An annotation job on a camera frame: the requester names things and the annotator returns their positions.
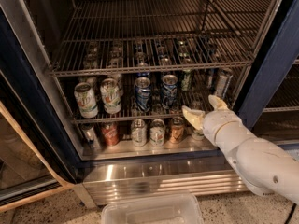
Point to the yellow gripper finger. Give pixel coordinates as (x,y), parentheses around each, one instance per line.
(194,117)
(217,103)

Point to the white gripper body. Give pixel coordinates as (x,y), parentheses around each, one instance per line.
(219,122)

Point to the silver redbull can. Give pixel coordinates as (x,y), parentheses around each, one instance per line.
(223,80)

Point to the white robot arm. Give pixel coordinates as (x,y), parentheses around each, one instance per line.
(263,167)

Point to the white can bottom right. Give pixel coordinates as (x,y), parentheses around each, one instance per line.
(197,134)

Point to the orange brown can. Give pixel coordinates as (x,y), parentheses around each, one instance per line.
(176,129)

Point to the blue pepsi can right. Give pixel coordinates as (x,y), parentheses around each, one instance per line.
(169,90)

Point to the blue pepsi can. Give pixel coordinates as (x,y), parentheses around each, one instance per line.
(143,93)
(169,90)

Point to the white green can bottom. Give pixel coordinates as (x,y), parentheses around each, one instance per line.
(157,133)

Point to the green soda can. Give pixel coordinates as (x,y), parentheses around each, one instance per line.
(186,79)

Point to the silver soda can bottom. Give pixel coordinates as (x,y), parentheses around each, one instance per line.
(139,132)

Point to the blue pepsi can left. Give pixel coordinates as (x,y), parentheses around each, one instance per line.
(143,93)

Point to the red soda can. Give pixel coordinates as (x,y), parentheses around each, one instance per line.
(110,133)

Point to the white orange soda can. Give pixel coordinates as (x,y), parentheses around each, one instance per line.
(110,95)

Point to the stainless steel display fridge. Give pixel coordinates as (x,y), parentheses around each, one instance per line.
(264,95)

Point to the silver blue can bottom left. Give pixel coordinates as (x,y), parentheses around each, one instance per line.
(90,135)

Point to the white green 7up can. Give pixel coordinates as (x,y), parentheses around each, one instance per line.
(86,101)

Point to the glass fridge door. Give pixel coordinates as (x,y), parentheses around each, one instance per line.
(27,170)

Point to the clear plastic bin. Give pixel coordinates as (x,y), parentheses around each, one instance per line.
(180,208)

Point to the middle wire fridge shelf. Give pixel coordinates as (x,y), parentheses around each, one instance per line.
(196,96)

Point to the wire fridge shelf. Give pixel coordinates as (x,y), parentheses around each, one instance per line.
(218,34)
(196,96)

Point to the upper wire fridge shelf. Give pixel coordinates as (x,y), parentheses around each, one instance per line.
(218,34)

